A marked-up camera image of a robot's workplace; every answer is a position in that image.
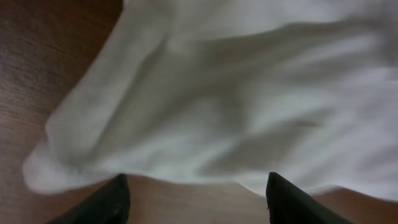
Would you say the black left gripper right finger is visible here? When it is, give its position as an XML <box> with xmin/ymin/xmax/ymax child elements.
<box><xmin>266</xmin><ymin>172</ymin><xmax>351</xmax><ymax>224</ymax></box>

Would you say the white t-shirt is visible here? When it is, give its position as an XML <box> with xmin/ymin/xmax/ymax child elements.
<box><xmin>23</xmin><ymin>0</ymin><xmax>397</xmax><ymax>201</ymax></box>

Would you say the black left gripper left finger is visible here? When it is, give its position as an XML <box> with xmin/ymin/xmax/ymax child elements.
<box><xmin>48</xmin><ymin>174</ymin><xmax>131</xmax><ymax>224</ymax></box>

